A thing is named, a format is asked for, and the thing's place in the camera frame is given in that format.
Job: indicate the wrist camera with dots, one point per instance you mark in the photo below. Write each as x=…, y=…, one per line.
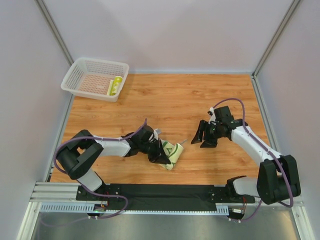
x=223, y=114
x=155, y=135

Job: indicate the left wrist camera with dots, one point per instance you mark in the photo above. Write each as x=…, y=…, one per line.
x=155, y=135

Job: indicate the grey slotted cable duct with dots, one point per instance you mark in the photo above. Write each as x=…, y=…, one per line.
x=91, y=208

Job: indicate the dark green patterned towel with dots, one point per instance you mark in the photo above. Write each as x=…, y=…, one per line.
x=173, y=152

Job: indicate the white plastic mesh basket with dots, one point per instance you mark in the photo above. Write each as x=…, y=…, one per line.
x=90, y=78

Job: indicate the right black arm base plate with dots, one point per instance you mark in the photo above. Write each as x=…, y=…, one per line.
x=220, y=194

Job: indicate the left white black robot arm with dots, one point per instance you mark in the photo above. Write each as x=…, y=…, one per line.
x=77, y=155

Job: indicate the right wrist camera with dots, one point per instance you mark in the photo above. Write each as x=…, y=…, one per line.
x=223, y=114

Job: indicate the aluminium front rail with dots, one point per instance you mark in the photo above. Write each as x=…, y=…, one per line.
x=62, y=191

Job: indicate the yellow-green crocodile towel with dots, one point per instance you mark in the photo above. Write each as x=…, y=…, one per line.
x=114, y=86

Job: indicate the black cloth strip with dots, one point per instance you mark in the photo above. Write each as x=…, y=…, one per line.
x=165, y=197

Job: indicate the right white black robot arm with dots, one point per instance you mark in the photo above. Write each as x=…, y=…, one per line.
x=278, y=177

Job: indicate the right aluminium frame post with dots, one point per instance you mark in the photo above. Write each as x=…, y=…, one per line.
x=276, y=36

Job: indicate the aluminium frame post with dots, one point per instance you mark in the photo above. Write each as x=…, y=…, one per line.
x=276, y=36
x=54, y=30

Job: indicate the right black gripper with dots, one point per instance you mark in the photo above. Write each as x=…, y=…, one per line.
x=211, y=131

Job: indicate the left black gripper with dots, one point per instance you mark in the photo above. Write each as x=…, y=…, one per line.
x=155, y=150

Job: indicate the left aluminium frame post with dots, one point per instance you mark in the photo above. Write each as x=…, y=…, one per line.
x=54, y=30

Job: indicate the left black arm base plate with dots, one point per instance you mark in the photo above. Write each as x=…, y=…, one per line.
x=100, y=193

